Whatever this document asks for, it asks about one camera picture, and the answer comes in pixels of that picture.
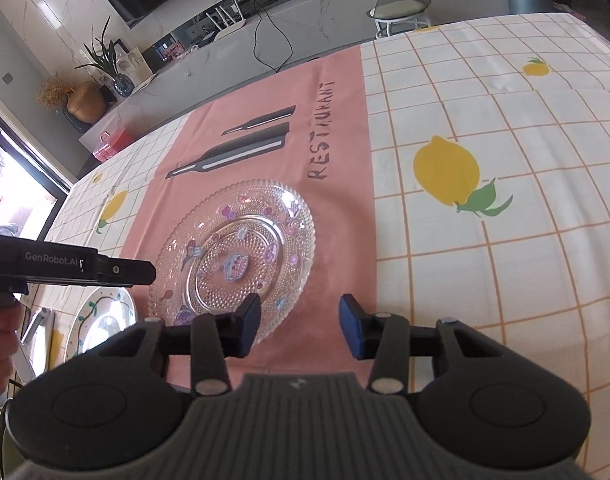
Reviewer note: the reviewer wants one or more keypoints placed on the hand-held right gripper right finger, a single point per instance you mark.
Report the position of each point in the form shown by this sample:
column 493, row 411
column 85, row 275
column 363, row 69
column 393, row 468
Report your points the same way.
column 350, row 327

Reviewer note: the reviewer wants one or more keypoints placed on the plant in blue vase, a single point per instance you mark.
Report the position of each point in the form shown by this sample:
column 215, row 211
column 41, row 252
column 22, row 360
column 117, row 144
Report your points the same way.
column 120, row 82

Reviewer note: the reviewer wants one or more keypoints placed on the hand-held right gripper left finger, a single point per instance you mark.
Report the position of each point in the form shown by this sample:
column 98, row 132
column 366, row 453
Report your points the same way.
column 250, row 325

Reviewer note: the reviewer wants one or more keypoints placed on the dried flower bunch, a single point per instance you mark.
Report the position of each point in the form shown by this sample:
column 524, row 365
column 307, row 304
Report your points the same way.
column 55, row 92

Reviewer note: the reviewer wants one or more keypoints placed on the pink bottle print cloth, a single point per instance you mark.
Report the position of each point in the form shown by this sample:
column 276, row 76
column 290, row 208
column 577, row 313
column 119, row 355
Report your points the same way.
column 335, row 210

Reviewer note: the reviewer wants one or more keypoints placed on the person's left hand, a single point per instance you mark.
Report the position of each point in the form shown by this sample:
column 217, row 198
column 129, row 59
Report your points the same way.
column 0, row 350

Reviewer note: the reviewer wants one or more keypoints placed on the pink storage box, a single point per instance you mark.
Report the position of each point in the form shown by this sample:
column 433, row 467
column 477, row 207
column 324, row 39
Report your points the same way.
column 112, row 145

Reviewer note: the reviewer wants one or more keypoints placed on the grey marble console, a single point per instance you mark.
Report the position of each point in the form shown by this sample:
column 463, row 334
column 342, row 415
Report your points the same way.
column 310, row 15

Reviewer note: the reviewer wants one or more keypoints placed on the grey and white stand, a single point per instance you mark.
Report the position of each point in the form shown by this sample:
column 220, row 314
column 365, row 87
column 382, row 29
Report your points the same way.
column 35, row 345

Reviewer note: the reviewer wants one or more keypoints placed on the lemon print checked tablecloth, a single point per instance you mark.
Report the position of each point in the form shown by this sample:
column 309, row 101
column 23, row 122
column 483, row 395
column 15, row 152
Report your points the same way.
column 485, row 110

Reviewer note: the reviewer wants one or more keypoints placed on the clear glass plate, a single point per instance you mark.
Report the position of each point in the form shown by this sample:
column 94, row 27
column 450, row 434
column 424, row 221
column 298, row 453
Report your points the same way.
column 225, row 230

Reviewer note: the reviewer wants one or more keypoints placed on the white plate with fruit drawings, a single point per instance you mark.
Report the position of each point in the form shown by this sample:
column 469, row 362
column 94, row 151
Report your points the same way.
column 105, row 325

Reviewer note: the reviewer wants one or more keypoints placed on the white picture card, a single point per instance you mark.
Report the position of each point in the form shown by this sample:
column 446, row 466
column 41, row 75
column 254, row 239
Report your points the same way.
column 135, row 62

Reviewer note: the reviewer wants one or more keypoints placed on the white stool with grey seat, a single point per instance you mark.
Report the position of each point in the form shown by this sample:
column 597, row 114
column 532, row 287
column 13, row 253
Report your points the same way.
column 397, row 7

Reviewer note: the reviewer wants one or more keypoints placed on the orange brown vase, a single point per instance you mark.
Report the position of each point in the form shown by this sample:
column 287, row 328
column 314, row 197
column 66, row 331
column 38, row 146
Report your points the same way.
column 87, row 102

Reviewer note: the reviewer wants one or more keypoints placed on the white wifi router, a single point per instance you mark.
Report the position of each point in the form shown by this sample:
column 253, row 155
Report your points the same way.
column 227, row 15

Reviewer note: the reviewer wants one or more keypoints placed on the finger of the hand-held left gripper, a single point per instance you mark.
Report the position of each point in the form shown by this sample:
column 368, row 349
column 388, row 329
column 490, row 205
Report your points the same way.
column 130, row 270

